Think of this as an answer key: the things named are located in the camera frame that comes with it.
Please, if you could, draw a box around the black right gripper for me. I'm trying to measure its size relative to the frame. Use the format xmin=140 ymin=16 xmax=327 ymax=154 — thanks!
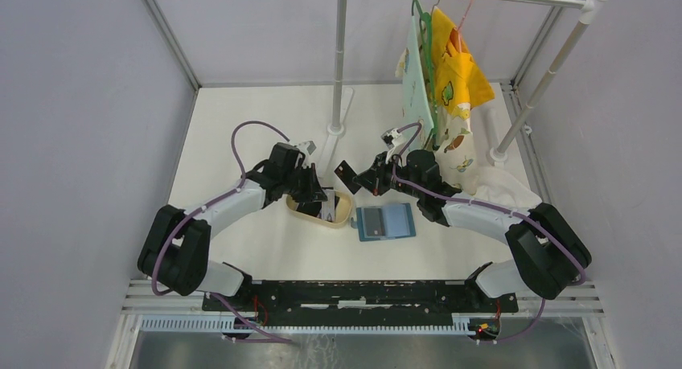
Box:
xmin=353 ymin=151 xmax=423 ymax=199

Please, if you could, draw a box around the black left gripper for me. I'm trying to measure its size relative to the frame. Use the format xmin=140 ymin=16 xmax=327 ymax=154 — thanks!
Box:
xmin=282 ymin=163 xmax=327 ymax=203

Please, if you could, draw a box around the beige oval card tray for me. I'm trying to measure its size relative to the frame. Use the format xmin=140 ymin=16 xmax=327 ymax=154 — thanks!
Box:
xmin=286 ymin=188 xmax=354 ymax=228

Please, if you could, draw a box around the grey credit card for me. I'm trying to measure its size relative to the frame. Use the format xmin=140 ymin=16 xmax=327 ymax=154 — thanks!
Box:
xmin=360 ymin=207 xmax=385 ymax=238

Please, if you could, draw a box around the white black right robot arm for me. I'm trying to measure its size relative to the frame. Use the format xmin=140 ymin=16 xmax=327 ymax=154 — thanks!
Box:
xmin=353 ymin=150 xmax=592 ymax=311

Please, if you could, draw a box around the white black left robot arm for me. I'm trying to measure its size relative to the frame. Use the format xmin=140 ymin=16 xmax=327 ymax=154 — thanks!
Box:
xmin=137 ymin=141 xmax=327 ymax=311

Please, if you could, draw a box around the mint cartoon print cloth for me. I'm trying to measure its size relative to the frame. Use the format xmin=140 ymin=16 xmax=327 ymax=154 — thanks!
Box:
xmin=396 ymin=15 xmax=434 ymax=150

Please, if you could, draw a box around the white cartoon print garment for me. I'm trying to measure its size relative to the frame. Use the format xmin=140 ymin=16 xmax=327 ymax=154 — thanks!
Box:
xmin=425 ymin=105 xmax=541 ymax=207

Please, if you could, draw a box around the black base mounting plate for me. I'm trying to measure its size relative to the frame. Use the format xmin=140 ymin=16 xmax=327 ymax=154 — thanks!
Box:
xmin=227 ymin=280 xmax=519 ymax=327

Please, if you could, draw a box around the yellow child shirt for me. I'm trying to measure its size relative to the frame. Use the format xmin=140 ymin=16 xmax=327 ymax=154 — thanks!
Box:
xmin=431 ymin=8 xmax=495 ymax=120

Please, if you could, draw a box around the pink clothes hanger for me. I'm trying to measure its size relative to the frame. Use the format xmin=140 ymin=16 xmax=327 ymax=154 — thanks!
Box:
xmin=431 ymin=0 xmax=476 ymax=53

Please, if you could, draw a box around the green clothes hanger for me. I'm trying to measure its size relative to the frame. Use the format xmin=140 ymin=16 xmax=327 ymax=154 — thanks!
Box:
xmin=411 ymin=0 xmax=438 ymax=150

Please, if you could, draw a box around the silver white clothes rack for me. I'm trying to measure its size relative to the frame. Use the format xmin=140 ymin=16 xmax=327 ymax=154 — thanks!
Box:
xmin=315 ymin=0 xmax=614 ymax=179

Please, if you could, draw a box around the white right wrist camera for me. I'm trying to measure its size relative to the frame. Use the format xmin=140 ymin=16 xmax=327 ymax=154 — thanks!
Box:
xmin=381 ymin=128 xmax=407 ymax=160

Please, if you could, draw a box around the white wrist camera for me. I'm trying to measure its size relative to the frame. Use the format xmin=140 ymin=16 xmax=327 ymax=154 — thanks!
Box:
xmin=295 ymin=141 xmax=317 ymax=157
xmin=381 ymin=128 xmax=407 ymax=160

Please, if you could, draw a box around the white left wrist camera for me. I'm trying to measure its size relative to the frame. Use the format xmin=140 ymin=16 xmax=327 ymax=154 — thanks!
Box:
xmin=295 ymin=141 xmax=317 ymax=157

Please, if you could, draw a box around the white slotted cable duct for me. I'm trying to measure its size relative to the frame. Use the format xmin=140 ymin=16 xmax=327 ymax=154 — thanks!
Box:
xmin=140 ymin=315 xmax=475 ymax=336

